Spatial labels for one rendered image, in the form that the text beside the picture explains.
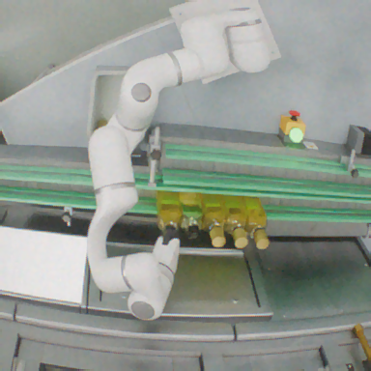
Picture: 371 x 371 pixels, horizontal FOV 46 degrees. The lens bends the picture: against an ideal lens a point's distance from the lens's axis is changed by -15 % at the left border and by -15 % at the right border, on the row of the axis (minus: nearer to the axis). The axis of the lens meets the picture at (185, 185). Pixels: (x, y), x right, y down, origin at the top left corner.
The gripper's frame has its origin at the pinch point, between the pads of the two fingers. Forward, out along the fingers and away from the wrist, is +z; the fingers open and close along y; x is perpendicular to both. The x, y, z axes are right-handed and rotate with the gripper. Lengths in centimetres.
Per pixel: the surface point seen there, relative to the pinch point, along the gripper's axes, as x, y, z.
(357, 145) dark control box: -53, 19, 49
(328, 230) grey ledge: -48, -12, 43
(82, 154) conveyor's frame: 34.3, 6.1, 27.8
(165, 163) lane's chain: 8.2, 7.6, 27.7
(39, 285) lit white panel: 30.8, -12.1, -17.4
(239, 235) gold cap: -15.8, 1.8, 6.0
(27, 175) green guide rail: 46.6, 4.3, 10.3
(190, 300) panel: -7.6, -12.4, -6.7
